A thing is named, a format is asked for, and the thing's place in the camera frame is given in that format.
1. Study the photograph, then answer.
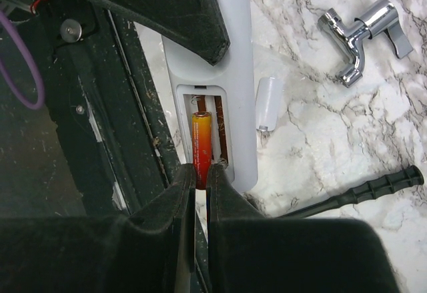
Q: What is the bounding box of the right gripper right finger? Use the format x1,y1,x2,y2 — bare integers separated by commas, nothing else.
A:
206,164,399,292

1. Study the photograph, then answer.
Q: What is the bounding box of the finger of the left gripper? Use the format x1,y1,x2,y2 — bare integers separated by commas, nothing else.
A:
88,0,230,65

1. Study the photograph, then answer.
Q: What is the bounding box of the red battery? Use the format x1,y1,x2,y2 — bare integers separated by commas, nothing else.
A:
191,111,212,190

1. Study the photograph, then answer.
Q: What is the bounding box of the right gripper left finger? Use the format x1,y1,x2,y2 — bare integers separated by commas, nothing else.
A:
1,164,195,292

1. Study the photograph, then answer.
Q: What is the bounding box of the white remote control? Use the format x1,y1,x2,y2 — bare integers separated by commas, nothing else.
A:
162,0,258,192

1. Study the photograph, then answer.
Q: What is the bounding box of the white battery cover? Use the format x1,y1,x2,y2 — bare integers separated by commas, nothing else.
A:
256,77,284,132

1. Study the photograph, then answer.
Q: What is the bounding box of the black hammer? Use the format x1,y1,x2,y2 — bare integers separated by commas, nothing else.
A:
280,166,424,218

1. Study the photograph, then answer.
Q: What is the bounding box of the chrome faucet tap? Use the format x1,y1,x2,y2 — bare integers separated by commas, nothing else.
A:
318,0,413,87

